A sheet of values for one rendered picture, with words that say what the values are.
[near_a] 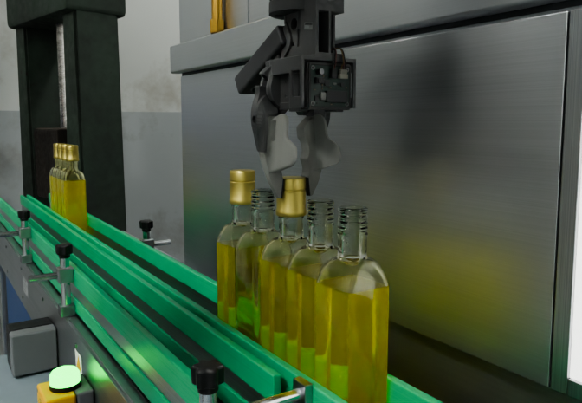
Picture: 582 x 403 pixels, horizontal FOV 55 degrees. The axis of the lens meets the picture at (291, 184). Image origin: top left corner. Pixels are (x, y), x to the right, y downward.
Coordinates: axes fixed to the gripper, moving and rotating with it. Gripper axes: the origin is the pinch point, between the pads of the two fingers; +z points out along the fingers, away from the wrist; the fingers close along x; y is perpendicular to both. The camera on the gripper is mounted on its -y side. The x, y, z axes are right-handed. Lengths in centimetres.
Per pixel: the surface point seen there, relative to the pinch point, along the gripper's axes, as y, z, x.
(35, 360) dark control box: -58, 37, -19
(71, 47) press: -229, -43, 29
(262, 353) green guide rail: 0.8, 18.9, -4.4
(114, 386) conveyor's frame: -19.0, 27.8, -15.6
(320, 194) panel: -10.2, 3.1, 11.8
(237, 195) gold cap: -10.5, 2.3, -1.3
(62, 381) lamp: -31.5, 31.1, -19.7
